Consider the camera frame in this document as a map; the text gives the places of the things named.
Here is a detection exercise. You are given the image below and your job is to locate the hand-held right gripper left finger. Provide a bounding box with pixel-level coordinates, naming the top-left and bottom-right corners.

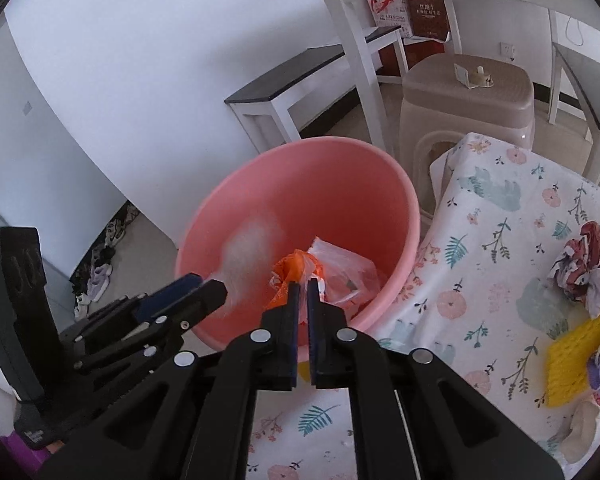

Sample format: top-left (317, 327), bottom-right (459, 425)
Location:
top-left (37, 281), bottom-right (301, 480)

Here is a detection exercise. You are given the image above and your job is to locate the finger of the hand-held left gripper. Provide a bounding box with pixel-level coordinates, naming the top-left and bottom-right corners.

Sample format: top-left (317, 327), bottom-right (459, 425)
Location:
top-left (60, 272), bottom-right (204, 343)
top-left (72, 279), bottom-right (229, 378)

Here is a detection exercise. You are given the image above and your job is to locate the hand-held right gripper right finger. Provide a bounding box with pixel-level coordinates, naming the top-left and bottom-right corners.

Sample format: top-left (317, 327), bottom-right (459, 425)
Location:
top-left (307, 277), bottom-right (566, 480)

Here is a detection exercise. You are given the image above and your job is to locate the orange plastic bag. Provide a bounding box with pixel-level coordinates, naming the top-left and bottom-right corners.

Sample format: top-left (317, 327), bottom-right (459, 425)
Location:
top-left (267, 249), bottom-right (326, 312)

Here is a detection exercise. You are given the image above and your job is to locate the pink plastic bucket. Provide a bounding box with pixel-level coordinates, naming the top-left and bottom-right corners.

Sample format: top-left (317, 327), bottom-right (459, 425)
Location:
top-left (175, 136), bottom-right (422, 361)

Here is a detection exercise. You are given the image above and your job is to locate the red patterned fabric cover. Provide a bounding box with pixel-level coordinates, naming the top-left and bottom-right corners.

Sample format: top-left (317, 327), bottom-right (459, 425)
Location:
top-left (547, 221), bottom-right (600, 318)

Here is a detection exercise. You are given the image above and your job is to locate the clear plastic bag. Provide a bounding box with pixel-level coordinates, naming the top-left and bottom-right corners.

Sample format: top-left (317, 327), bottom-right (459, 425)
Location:
top-left (307, 236), bottom-right (388, 318)

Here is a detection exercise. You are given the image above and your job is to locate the pile of shoes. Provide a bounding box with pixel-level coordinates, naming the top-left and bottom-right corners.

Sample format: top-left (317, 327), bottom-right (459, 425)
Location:
top-left (69, 200), bottom-right (142, 321)

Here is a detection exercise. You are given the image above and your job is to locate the floral printed tablecloth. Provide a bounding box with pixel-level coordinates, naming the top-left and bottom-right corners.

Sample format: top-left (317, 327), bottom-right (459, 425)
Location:
top-left (245, 132), bottom-right (600, 480)

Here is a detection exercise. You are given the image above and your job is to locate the long black white bench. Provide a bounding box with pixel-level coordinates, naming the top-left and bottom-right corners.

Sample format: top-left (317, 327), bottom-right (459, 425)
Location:
top-left (224, 44), bottom-right (361, 157)

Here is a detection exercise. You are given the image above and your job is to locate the beige plastic stool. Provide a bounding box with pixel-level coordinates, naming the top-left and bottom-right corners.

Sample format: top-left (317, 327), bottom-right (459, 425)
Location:
top-left (399, 54), bottom-right (536, 211)

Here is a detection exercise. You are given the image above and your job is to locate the yellow sponge cloth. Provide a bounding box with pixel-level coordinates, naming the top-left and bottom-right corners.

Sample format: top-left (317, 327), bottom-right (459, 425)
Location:
top-left (545, 294), bottom-right (600, 408)

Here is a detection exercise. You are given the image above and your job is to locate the glass top white table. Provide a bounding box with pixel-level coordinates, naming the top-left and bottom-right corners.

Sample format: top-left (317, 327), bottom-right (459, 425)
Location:
top-left (240, 0), bottom-right (600, 158)

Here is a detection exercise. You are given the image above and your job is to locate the red box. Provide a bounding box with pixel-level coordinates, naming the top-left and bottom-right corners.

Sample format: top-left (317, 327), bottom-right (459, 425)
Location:
top-left (380, 37), bottom-right (448, 78)

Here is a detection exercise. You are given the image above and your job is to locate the white stuffing clump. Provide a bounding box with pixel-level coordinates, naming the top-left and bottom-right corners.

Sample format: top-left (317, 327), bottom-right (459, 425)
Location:
top-left (537, 400), bottom-right (600, 466)

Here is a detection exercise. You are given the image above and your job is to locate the small cream tape holder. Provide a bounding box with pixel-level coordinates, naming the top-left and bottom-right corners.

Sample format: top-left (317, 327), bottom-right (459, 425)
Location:
top-left (468, 65), bottom-right (495, 89)

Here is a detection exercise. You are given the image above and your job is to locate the short black white bench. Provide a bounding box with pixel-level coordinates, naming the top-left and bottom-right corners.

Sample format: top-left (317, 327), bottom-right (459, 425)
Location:
top-left (364, 25), bottom-right (411, 86)

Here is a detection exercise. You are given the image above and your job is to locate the white red paper bag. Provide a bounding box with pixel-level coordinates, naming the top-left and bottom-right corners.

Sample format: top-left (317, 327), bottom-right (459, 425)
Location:
top-left (367, 0), bottom-right (413, 38)

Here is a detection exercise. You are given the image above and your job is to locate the red book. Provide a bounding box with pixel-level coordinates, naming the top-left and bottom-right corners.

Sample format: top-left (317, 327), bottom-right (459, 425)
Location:
top-left (406, 0), bottom-right (453, 42)

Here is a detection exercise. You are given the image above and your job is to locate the grey top white bench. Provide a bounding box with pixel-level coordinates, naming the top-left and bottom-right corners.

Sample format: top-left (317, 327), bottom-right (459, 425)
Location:
top-left (549, 42), bottom-right (600, 186)

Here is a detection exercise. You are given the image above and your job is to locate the white hanging cable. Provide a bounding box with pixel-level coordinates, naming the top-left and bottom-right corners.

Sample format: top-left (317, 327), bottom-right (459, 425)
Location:
top-left (566, 15), bottom-right (586, 47)

